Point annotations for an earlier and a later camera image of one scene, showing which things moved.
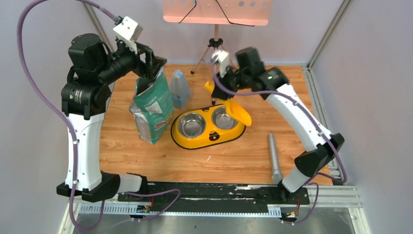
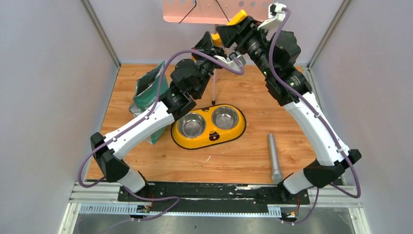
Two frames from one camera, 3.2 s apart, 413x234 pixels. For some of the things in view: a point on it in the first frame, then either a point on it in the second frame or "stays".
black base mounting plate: [216, 196] stays
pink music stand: [238, 12] stays
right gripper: [218, 93] -> [231, 34]
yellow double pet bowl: [205, 126] stays
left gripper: [145, 57] -> [208, 45]
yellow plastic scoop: [234, 108] -> [240, 15]
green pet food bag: [153, 106] stays
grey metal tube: [276, 176] stays
